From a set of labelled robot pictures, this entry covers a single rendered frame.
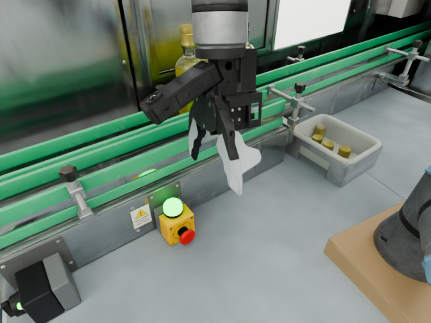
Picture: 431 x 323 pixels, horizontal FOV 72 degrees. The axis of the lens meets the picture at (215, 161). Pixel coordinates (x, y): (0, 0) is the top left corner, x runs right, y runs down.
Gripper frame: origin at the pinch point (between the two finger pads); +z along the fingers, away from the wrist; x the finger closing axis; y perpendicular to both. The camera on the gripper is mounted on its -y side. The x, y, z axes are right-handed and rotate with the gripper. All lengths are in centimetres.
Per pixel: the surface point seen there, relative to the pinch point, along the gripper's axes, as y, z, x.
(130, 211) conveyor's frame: -10.2, 13.9, 18.9
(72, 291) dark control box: -24.3, 22.1, 10.6
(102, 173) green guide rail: -14.5, 3.0, 17.8
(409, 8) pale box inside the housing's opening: 135, -29, 52
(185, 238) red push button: -0.8, 19.9, 11.2
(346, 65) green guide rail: 77, -9, 37
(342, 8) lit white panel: 87, -28, 51
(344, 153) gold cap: 53, 13, 14
